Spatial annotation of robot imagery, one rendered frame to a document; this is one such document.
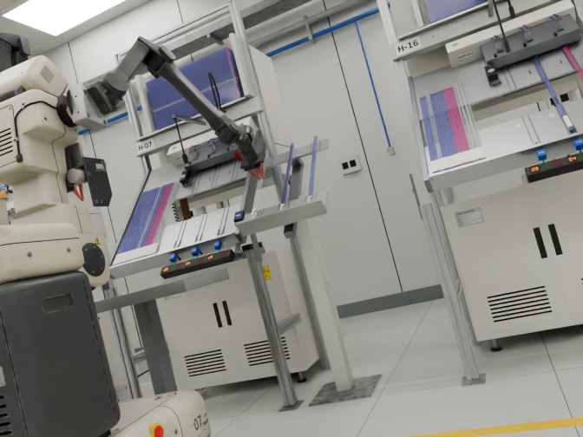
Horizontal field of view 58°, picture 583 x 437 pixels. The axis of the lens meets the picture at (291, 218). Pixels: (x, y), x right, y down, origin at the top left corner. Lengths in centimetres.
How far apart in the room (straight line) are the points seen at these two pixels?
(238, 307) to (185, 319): 30
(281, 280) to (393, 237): 166
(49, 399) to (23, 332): 15
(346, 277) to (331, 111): 127
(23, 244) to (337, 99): 312
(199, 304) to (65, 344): 138
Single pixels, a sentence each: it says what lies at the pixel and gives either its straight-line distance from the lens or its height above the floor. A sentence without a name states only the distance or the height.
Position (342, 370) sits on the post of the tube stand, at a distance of 216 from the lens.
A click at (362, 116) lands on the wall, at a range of 399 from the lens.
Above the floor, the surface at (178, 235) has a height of 79.
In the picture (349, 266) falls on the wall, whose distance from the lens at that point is 400.
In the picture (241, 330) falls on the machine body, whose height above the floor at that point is 29.
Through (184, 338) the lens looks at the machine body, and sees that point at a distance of 269.
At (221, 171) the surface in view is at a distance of 254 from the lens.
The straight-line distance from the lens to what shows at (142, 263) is 237.
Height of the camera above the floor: 60
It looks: 3 degrees up
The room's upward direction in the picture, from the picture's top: 15 degrees counter-clockwise
